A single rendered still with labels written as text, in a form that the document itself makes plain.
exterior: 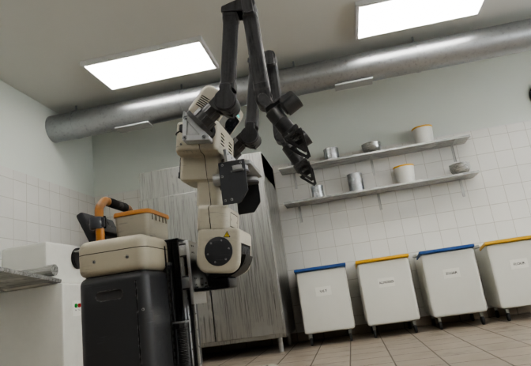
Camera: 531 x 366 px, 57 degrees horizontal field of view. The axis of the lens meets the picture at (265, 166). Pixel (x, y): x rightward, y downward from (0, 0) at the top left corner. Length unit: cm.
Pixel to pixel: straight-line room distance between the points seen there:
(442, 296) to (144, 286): 393
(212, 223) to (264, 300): 324
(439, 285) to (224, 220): 370
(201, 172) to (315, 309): 348
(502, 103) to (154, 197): 420
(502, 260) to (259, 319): 246
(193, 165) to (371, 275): 353
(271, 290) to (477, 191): 267
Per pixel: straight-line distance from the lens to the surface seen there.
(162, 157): 649
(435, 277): 523
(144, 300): 170
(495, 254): 537
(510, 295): 539
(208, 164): 187
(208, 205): 185
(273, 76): 223
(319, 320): 518
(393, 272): 518
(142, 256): 171
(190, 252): 185
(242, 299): 503
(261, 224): 502
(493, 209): 610
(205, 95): 194
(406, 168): 574
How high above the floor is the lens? 55
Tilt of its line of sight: 15 degrees up
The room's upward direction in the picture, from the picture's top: 8 degrees counter-clockwise
